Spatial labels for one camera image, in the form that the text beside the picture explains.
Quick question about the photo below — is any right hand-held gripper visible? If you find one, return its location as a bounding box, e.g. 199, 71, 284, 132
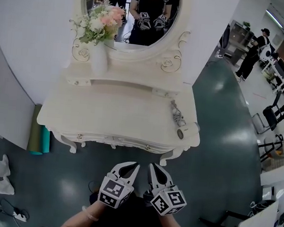
142, 162, 191, 218

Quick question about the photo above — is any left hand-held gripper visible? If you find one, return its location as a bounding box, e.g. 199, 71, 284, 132
96, 159, 141, 211

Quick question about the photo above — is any wooden drawer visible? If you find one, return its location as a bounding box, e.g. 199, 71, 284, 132
111, 136, 177, 155
55, 130, 115, 146

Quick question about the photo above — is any white dressing table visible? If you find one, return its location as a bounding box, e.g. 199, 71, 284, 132
34, 0, 213, 170

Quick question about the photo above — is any person's left forearm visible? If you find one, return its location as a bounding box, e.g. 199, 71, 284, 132
58, 198, 110, 227

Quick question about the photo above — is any oval wall mirror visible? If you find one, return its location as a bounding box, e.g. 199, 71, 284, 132
78, 0, 182, 49

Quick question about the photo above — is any person's dark clothing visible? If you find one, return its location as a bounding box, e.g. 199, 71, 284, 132
86, 190, 175, 227

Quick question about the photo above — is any teal rolled mat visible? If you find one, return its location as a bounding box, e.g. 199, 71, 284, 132
37, 125, 52, 154

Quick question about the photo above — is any olive rolled mat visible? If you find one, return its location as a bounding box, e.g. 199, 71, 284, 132
26, 103, 47, 156

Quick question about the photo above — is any white power strip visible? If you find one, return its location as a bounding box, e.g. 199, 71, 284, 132
12, 211, 28, 223

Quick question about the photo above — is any white vase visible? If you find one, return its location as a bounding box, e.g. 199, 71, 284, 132
89, 41, 111, 76

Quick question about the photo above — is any black office chair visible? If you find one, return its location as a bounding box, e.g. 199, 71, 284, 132
250, 88, 283, 136

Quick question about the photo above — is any pink and white flower bouquet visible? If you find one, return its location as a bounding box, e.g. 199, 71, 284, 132
67, 1, 127, 49

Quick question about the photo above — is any grey shelf cabinet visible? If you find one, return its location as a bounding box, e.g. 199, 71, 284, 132
229, 21, 255, 66

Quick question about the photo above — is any row of office desks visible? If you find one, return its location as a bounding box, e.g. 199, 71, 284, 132
258, 46, 284, 99

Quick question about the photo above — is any translucent bracelet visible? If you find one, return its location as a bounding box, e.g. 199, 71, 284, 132
80, 206, 100, 221

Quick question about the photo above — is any white table with black frame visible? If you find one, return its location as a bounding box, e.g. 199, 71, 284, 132
197, 193, 280, 227

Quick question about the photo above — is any black frame chair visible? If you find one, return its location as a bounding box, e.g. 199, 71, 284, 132
256, 132, 283, 164

